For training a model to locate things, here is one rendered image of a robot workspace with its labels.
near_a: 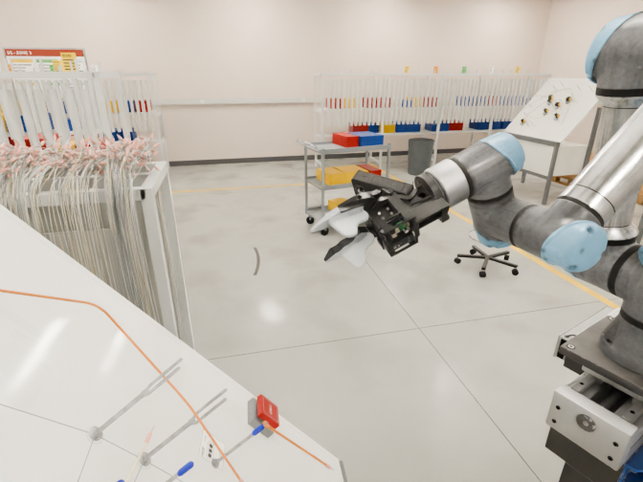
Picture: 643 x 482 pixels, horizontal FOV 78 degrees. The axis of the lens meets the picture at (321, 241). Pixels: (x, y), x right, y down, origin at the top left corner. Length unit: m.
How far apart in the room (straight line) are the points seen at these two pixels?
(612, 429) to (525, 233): 0.43
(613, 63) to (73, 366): 0.98
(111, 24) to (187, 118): 1.91
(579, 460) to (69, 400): 0.94
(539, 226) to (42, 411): 0.68
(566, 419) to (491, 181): 0.52
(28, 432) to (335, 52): 8.56
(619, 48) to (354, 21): 8.19
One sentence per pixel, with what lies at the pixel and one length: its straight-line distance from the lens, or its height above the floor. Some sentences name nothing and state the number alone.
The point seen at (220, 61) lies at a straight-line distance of 8.51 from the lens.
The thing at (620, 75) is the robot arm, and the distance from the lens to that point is 0.92.
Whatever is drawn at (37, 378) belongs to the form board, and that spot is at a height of 1.38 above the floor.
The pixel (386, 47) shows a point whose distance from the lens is 9.18.
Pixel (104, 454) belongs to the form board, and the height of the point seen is 1.29.
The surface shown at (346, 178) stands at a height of 0.63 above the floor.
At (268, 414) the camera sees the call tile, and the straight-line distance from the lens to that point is 0.82.
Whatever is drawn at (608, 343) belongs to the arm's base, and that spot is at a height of 1.19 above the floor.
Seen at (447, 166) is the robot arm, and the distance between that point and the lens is 0.67.
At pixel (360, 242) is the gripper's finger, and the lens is 0.69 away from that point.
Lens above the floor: 1.70
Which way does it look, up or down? 23 degrees down
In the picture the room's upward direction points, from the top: straight up
